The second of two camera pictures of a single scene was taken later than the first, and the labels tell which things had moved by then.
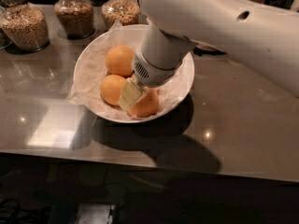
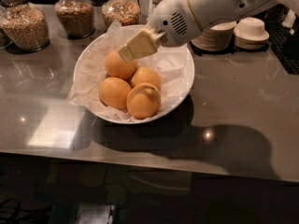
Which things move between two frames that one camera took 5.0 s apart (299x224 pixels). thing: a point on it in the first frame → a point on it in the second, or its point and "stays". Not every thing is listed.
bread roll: (147, 105) stays
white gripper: (151, 73) → (175, 20)
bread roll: (111, 87) stays
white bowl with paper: (90, 70) stays
